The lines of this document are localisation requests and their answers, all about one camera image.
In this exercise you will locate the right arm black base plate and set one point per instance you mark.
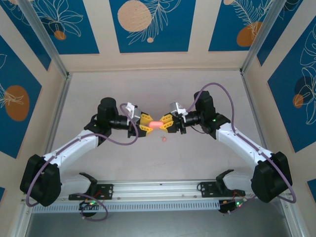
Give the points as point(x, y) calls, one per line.
point(207, 188)

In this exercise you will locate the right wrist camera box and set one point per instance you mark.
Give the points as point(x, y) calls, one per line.
point(176, 108)

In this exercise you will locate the grey metal plate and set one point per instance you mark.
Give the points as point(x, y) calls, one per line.
point(158, 224)

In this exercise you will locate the aluminium mounting rail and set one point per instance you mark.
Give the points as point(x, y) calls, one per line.
point(158, 188)

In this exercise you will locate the blue floral wall panel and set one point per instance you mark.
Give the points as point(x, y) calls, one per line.
point(284, 29)
point(172, 37)
point(286, 111)
point(81, 37)
point(14, 22)
point(14, 74)
point(222, 29)

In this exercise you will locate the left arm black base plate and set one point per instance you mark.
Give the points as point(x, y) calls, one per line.
point(106, 191)

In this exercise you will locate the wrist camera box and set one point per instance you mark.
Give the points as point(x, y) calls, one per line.
point(133, 111)
point(176, 108)

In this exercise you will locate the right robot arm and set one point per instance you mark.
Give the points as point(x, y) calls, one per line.
point(247, 145)

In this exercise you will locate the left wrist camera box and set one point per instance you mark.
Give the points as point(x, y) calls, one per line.
point(133, 111)

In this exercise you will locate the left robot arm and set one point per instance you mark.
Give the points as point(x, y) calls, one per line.
point(69, 150)

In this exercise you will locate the aluminium side rail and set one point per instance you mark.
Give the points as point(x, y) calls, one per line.
point(249, 98)
point(59, 106)

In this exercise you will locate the pink earbud charging case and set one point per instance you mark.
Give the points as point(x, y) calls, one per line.
point(156, 124)

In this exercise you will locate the aluminium corner post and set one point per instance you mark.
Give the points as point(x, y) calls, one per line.
point(261, 37)
point(44, 37)

